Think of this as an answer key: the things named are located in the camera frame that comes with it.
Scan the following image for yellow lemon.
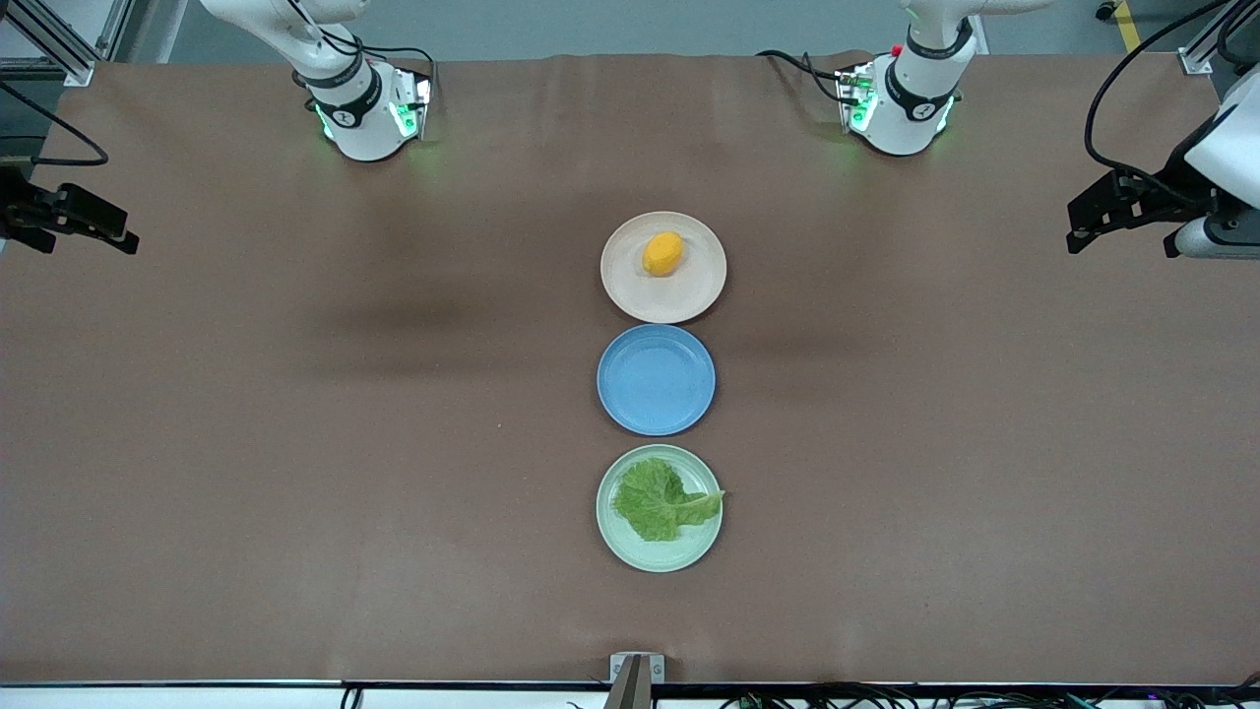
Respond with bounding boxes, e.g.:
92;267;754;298
643;231;686;279

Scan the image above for green lettuce leaf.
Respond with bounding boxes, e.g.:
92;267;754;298
611;457;726;543

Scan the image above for brown table mat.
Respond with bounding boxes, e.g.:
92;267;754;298
0;51;1260;686

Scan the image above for beige round plate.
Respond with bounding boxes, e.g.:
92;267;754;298
600;211;728;325

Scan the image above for blue round plate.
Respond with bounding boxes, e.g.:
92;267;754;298
597;324;718;437

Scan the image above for light green round plate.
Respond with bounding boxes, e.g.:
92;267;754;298
595;444;725;574

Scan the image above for aluminium frame profile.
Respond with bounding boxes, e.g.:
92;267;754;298
1178;0;1247;77
0;0;135;88

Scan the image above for black left arm base cable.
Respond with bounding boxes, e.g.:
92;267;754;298
756;48;850;105

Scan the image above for black cable bundle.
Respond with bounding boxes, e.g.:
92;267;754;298
719;677;1260;709

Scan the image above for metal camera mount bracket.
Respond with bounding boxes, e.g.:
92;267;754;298
602;652;666;709

